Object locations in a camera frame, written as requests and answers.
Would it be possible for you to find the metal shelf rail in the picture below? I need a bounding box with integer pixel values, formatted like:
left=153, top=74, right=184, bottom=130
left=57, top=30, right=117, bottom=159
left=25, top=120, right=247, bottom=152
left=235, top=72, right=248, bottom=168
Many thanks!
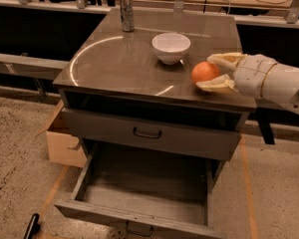
left=0, top=54, right=68, bottom=80

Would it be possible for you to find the silver metal can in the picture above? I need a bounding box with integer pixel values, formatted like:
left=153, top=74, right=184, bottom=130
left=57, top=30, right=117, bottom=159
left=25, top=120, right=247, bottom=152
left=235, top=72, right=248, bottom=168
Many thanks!
left=120, top=0, right=135, bottom=32

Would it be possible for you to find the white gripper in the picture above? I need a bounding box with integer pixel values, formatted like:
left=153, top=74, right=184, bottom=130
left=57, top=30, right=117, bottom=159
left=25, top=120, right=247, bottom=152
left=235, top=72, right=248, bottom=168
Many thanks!
left=196, top=53, right=277, bottom=99

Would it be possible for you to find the grey drawer cabinet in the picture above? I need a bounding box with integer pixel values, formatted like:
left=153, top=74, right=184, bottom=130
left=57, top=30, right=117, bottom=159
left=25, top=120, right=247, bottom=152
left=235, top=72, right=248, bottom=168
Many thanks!
left=52, top=7, right=258, bottom=162

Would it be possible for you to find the white ceramic bowl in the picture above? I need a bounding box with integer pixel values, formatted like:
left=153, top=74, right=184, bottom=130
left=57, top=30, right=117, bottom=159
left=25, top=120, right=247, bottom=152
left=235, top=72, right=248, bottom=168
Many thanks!
left=151, top=33, right=191, bottom=65

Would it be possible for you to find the black object on floor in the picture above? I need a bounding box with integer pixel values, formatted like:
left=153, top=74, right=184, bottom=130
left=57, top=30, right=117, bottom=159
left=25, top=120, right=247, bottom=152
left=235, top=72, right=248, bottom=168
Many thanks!
left=23, top=213, right=40, bottom=239

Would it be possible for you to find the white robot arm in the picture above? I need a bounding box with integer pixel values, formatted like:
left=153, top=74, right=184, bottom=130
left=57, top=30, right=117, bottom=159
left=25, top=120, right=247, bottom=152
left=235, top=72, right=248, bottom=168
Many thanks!
left=196, top=53, right=299, bottom=115

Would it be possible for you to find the closed grey upper drawer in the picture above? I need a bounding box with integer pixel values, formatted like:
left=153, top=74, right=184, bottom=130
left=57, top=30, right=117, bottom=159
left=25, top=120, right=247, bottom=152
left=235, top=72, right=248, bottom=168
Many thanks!
left=62, top=108, right=240, bottom=160

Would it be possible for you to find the open grey middle drawer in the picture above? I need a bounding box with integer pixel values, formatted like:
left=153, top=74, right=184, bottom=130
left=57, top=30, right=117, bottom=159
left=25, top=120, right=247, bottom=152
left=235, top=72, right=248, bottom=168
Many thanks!
left=56, top=142, right=225, bottom=239

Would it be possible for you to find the orange fruit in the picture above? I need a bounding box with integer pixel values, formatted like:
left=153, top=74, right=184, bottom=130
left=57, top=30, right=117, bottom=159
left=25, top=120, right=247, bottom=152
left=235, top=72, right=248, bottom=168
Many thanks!
left=191, top=62, right=220, bottom=84

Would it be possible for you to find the cardboard box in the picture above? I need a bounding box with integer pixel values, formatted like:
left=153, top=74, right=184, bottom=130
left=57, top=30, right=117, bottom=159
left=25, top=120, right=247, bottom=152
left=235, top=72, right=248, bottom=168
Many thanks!
left=38, top=101, right=87, bottom=167

